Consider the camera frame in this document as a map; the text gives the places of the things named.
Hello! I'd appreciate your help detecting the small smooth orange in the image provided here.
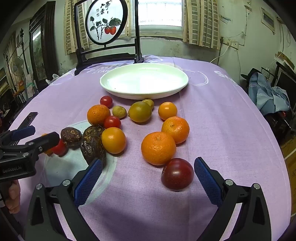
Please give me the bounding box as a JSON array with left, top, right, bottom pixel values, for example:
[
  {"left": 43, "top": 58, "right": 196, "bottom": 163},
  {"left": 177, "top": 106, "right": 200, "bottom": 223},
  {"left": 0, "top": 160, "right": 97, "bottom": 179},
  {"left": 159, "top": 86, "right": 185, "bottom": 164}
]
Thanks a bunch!
[
  {"left": 101, "top": 127, "right": 127, "bottom": 154},
  {"left": 158, "top": 102, "right": 178, "bottom": 121}
]

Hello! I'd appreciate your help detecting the white cable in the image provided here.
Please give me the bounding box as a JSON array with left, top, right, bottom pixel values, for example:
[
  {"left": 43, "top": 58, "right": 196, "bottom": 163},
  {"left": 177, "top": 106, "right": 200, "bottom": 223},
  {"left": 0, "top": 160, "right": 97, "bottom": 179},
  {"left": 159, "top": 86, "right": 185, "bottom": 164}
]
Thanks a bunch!
[{"left": 209, "top": 44, "right": 232, "bottom": 64}]

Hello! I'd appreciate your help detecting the black monitor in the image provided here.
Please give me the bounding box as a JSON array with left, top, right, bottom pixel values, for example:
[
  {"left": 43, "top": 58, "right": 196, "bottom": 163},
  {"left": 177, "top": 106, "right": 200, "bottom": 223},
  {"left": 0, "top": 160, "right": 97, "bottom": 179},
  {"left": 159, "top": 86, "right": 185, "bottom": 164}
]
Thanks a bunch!
[{"left": 276, "top": 67, "right": 296, "bottom": 93}]

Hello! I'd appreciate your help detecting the purple printed tablecloth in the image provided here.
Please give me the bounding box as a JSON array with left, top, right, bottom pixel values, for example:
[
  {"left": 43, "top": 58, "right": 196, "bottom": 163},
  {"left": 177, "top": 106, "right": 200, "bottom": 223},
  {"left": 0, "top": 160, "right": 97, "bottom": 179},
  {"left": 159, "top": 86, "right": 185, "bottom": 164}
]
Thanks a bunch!
[{"left": 5, "top": 54, "right": 292, "bottom": 241}]

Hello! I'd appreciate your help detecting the standing fan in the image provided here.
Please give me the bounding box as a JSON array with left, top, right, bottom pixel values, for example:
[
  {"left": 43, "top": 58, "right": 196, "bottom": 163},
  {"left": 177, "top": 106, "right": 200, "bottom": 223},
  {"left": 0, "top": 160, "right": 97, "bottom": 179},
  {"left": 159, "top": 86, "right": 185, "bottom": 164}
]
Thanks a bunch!
[{"left": 10, "top": 57, "right": 25, "bottom": 98}]

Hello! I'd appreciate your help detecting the person's left hand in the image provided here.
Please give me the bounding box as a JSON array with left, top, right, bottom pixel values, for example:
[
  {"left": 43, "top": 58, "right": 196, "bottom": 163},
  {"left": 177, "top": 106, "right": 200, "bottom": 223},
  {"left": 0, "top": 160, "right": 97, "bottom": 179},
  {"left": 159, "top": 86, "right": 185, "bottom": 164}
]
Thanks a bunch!
[{"left": 5, "top": 180, "right": 21, "bottom": 214}]

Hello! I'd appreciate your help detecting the red cherry tomato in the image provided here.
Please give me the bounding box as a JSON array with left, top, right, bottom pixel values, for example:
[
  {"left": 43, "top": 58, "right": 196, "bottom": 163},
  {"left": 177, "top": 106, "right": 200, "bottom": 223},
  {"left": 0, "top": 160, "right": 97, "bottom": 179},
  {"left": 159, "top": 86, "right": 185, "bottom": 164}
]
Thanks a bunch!
[
  {"left": 104, "top": 116, "right": 122, "bottom": 129},
  {"left": 100, "top": 96, "right": 113, "bottom": 108},
  {"left": 51, "top": 138, "right": 68, "bottom": 156}
]

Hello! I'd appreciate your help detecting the black smartphone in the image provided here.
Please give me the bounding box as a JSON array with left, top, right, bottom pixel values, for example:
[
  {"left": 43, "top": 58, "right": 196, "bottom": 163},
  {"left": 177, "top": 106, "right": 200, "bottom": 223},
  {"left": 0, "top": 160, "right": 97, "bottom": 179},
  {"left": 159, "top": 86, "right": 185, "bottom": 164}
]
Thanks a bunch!
[{"left": 20, "top": 112, "right": 38, "bottom": 129}]

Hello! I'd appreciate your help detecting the dark wooden cabinet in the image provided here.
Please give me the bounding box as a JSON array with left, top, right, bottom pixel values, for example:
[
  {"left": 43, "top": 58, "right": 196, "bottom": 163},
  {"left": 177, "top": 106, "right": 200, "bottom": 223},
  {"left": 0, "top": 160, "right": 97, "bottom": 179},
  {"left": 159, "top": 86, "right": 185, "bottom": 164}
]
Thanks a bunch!
[{"left": 29, "top": 1, "right": 57, "bottom": 87}]

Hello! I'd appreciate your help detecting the wrinkled brown passion fruit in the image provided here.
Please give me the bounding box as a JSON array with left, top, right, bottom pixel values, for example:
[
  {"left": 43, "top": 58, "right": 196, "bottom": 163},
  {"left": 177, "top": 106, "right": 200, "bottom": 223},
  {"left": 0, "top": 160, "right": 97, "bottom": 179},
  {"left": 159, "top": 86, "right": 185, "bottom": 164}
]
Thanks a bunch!
[
  {"left": 80, "top": 137, "right": 107, "bottom": 167},
  {"left": 83, "top": 125, "right": 105, "bottom": 139},
  {"left": 60, "top": 127, "right": 83, "bottom": 147}
]

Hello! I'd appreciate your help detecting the dark red plum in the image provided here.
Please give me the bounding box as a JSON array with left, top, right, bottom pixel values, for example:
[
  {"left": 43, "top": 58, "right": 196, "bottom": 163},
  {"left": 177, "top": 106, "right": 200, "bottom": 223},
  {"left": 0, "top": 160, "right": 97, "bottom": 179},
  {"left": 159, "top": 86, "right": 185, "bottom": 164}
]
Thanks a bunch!
[{"left": 161, "top": 158, "right": 195, "bottom": 191}]

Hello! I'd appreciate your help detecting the window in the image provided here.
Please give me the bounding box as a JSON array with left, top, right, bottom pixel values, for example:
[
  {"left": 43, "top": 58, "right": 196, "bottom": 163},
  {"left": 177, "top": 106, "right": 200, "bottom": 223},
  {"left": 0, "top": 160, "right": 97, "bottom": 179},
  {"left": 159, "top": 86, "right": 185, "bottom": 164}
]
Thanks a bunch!
[{"left": 136, "top": 0, "right": 185, "bottom": 30}]

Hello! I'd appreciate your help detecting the blue clothes pile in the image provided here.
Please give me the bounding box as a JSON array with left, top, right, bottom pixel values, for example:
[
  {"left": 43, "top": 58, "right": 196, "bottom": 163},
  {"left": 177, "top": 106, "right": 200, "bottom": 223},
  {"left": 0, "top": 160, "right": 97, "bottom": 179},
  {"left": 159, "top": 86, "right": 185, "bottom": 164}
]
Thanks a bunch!
[{"left": 248, "top": 72, "right": 290, "bottom": 116}]

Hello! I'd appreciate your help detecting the white wall socket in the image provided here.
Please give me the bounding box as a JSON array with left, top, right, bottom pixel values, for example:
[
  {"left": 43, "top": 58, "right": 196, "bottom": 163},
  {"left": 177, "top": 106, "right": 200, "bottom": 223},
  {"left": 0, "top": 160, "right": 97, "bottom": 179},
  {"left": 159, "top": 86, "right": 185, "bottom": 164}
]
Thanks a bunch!
[{"left": 221, "top": 37, "right": 240, "bottom": 49}]

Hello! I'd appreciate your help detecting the wall electrical box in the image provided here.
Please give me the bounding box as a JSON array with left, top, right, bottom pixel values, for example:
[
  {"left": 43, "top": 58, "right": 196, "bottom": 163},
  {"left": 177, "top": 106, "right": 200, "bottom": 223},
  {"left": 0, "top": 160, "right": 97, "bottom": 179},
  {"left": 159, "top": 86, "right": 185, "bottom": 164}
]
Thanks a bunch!
[{"left": 261, "top": 8, "right": 276, "bottom": 33}]

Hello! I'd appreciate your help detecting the greenish yellow mandarin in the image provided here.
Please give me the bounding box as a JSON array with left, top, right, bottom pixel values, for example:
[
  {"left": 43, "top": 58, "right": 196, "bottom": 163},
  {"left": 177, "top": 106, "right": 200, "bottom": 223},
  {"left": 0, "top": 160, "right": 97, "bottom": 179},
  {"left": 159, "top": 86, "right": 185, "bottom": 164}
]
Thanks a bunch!
[{"left": 128, "top": 101, "right": 152, "bottom": 123}]

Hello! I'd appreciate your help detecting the white round plate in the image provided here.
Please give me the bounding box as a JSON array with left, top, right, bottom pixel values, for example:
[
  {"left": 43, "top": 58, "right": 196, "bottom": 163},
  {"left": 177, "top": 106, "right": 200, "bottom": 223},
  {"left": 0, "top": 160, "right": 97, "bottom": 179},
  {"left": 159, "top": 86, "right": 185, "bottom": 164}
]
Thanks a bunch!
[{"left": 100, "top": 63, "right": 189, "bottom": 100}]

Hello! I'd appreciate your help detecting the round painted screen black stand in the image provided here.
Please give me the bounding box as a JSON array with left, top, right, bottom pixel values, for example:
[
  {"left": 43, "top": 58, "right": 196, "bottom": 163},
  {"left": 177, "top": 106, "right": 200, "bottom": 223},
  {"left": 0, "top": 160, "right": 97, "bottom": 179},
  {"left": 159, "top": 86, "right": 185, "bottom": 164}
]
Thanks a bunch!
[{"left": 74, "top": 0, "right": 144, "bottom": 76}]

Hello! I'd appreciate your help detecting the orange mandarin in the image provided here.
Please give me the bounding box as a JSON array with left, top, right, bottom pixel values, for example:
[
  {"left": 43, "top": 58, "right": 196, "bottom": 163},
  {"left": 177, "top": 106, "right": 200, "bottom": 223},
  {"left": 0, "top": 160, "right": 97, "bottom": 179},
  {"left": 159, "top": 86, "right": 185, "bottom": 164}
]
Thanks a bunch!
[
  {"left": 87, "top": 104, "right": 111, "bottom": 126},
  {"left": 161, "top": 116, "right": 190, "bottom": 144},
  {"left": 141, "top": 131, "right": 176, "bottom": 166}
]

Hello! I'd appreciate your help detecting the beige checked curtain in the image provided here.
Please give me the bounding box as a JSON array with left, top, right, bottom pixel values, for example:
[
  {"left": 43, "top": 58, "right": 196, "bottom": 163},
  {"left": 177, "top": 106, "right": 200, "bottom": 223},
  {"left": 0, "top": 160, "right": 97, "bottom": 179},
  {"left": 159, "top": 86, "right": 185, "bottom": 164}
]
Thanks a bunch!
[
  {"left": 63, "top": 0, "right": 93, "bottom": 56},
  {"left": 184, "top": 0, "right": 221, "bottom": 50}
]

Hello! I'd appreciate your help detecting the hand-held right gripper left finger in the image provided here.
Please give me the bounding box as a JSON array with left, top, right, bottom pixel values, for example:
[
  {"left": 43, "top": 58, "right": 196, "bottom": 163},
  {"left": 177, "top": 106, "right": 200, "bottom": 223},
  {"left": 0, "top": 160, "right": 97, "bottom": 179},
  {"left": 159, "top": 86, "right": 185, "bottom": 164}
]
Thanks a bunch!
[{"left": 23, "top": 158, "right": 103, "bottom": 241}]

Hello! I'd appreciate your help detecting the white plastic bag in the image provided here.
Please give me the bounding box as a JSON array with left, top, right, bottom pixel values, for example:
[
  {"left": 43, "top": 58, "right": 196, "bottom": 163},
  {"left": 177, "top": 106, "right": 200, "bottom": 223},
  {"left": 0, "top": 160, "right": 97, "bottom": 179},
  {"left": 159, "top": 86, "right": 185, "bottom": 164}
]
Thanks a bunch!
[{"left": 46, "top": 74, "right": 61, "bottom": 85}]

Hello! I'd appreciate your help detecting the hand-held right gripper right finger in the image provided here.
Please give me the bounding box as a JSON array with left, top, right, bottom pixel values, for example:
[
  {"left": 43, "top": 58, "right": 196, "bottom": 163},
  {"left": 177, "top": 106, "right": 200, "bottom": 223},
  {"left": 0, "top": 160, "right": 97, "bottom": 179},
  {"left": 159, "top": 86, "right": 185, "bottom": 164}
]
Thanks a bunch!
[{"left": 194, "top": 157, "right": 272, "bottom": 241}]

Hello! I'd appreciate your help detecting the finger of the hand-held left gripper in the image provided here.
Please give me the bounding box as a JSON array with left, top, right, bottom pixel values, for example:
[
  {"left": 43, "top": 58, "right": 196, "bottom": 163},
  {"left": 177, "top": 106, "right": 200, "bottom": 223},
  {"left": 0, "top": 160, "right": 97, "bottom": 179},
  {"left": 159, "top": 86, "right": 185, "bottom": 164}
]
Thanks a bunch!
[
  {"left": 0, "top": 126, "right": 36, "bottom": 145},
  {"left": 22, "top": 132, "right": 61, "bottom": 160}
]

